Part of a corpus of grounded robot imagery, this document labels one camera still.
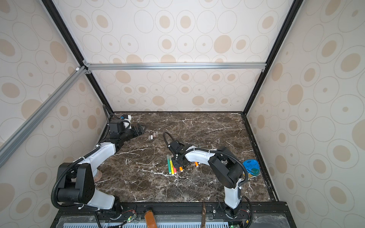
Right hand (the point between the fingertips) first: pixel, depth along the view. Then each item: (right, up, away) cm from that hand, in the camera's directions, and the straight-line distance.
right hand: (182, 161), depth 93 cm
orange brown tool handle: (-15, -23, -23) cm, 36 cm away
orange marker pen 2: (+9, -1, -3) cm, 9 cm away
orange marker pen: (-1, -3, -5) cm, 6 cm away
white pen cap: (-23, +16, +10) cm, 29 cm away
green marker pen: (-9, +3, 0) cm, 9 cm away
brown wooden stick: (+11, -24, -21) cm, 34 cm away
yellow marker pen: (-7, -2, -4) cm, 8 cm away
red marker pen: (-5, -4, -6) cm, 8 cm away
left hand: (-22, +24, -5) cm, 33 cm away
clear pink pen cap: (-21, +17, +13) cm, 30 cm away
